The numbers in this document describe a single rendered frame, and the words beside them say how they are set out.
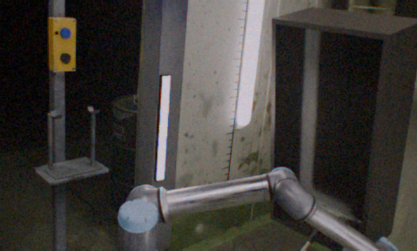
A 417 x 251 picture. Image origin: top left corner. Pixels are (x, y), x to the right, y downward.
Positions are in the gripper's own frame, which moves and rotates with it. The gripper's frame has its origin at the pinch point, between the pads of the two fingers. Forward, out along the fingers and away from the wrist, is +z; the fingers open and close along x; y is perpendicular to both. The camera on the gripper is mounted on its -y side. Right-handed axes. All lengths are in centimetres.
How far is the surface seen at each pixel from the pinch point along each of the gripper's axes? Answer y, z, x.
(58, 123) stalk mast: 38, 78, -118
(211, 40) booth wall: -33, 102, -53
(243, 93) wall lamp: -12, 98, -14
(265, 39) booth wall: -46, 120, -8
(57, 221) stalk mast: 89, 62, -99
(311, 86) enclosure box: -43, 62, -3
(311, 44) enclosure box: -63, 68, -17
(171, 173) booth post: 45, 72, -45
